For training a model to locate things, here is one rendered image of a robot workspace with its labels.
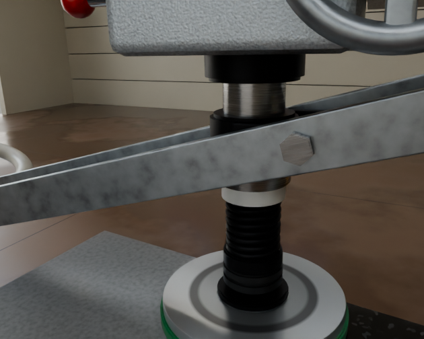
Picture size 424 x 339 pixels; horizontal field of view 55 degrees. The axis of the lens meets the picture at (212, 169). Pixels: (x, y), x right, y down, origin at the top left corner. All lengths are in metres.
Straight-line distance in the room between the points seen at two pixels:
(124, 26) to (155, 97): 7.51
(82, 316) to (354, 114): 0.38
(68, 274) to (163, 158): 0.28
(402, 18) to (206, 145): 0.21
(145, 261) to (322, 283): 0.26
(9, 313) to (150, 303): 0.17
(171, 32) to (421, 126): 0.21
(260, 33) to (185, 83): 7.16
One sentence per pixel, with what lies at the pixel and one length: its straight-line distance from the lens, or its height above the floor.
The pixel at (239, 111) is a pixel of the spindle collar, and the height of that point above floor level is 1.07.
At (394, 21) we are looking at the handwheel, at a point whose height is 1.14.
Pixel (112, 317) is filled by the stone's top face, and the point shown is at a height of 0.82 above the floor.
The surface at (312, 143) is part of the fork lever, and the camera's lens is 0.36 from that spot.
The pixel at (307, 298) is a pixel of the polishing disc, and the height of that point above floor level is 0.85.
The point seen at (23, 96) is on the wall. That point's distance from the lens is 8.48.
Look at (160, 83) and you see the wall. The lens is 7.76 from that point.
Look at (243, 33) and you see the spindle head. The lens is 0.32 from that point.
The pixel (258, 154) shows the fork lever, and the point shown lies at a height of 1.03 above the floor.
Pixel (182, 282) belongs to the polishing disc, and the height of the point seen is 0.85.
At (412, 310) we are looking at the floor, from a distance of 2.09.
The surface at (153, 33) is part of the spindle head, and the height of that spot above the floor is 1.14.
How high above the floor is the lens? 1.13
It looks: 17 degrees down
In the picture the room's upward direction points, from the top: 1 degrees counter-clockwise
